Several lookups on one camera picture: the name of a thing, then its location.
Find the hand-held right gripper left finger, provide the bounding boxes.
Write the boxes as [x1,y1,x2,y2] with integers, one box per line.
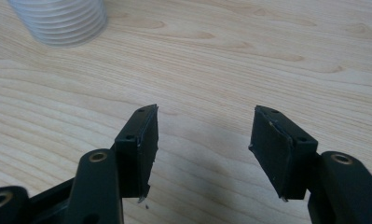
[114,104,159,203]

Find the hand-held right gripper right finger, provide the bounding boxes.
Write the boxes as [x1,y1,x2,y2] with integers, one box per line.
[248,105,319,203]

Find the stack of clear plastic cups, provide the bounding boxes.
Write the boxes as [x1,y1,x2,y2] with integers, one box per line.
[7,0,109,49]

